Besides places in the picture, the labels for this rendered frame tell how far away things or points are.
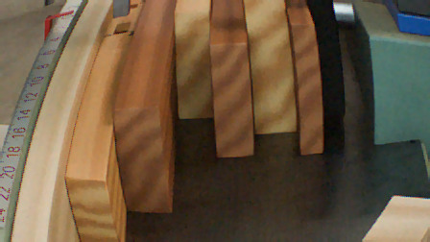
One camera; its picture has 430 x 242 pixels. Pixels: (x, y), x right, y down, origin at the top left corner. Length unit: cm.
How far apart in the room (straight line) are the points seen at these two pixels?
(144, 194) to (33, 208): 11
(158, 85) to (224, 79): 4
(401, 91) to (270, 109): 8
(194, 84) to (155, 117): 10
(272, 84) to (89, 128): 11
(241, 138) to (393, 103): 8
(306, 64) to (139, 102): 8
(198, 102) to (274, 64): 5
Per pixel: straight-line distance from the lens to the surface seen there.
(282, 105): 53
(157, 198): 46
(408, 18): 50
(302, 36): 49
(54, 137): 42
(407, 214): 35
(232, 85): 50
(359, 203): 46
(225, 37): 50
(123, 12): 55
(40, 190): 38
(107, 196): 41
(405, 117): 51
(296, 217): 45
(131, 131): 45
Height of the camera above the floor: 112
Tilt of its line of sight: 24 degrees down
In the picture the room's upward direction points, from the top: 4 degrees counter-clockwise
